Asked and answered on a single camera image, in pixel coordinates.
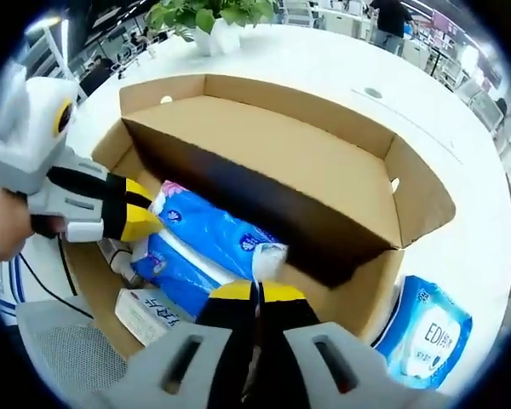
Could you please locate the white blue display board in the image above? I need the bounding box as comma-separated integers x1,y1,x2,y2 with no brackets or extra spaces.
0,257,31,314

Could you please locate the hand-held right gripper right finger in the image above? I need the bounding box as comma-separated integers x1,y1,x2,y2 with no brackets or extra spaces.
259,280,410,409

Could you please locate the white medicine box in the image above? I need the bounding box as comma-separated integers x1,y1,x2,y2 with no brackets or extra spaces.
113,287,187,347

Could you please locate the light blue wet wipes pack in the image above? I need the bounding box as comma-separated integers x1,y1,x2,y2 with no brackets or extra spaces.
372,274,474,391

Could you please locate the person's left hand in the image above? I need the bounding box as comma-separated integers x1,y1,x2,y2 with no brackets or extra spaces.
0,187,67,272

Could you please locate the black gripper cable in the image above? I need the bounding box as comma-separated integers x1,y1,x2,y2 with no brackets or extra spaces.
16,232,95,320

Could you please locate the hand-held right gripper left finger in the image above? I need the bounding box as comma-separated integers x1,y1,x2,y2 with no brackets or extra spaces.
110,283,257,409

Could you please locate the grey mesh office chair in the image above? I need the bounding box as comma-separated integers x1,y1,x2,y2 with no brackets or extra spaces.
16,297,133,397

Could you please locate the purple monitor screen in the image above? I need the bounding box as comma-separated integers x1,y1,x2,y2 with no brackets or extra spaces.
432,9,461,35
479,63,504,89

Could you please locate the brown cardboard shoe box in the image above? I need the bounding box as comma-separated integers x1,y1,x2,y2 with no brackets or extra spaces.
63,72,457,357

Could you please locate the blue soft tissue pack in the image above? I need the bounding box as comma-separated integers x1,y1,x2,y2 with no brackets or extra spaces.
129,178,291,323

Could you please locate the potted green plant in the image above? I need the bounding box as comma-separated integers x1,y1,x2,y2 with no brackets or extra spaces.
146,0,276,57

